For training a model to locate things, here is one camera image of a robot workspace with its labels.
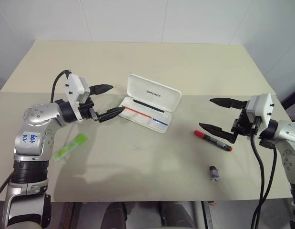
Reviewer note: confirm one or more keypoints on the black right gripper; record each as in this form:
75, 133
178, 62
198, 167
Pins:
243, 124

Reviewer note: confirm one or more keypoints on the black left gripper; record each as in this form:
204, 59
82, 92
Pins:
86, 112

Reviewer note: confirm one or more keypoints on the black marker with red cap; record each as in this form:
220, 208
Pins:
215, 140

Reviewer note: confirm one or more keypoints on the white hard pencil case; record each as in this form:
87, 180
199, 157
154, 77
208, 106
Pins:
156, 95

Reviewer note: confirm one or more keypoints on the dark round object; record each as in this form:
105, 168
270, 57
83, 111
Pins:
214, 173

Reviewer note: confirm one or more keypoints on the green highlighter pen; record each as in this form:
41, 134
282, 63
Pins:
69, 148

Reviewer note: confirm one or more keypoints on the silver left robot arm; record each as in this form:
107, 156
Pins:
35, 117

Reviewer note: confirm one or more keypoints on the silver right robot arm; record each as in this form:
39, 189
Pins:
287, 133

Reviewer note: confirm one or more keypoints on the dark rounded shape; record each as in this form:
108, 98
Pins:
177, 217
116, 217

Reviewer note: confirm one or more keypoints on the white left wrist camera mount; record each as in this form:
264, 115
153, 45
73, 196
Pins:
73, 90

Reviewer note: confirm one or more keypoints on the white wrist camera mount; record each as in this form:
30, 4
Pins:
73, 90
262, 105

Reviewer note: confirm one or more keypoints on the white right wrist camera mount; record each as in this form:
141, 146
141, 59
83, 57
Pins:
262, 105

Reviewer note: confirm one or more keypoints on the dark metal frame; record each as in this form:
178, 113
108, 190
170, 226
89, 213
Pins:
292, 102

